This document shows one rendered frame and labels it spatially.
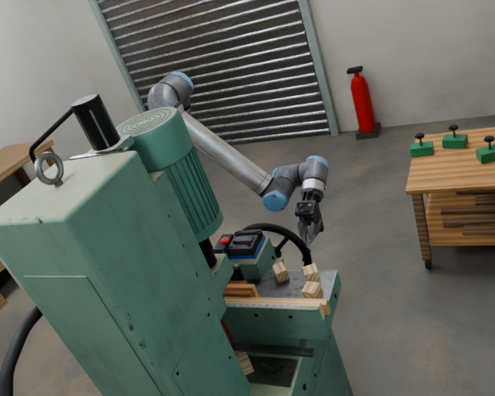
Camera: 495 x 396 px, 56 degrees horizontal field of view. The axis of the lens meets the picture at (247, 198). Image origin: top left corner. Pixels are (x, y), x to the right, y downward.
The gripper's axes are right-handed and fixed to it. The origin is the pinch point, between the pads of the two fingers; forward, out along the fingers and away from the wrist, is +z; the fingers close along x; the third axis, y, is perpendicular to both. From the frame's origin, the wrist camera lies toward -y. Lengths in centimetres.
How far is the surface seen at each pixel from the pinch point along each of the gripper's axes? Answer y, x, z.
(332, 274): 17.4, 16.8, 21.0
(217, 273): 39, -8, 31
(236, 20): -55, -120, -262
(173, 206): 68, -4, 30
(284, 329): 21.6, 6.5, 39.7
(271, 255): 15.0, -5.1, 12.9
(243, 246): 26.2, -9.6, 15.8
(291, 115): -143, -95, -227
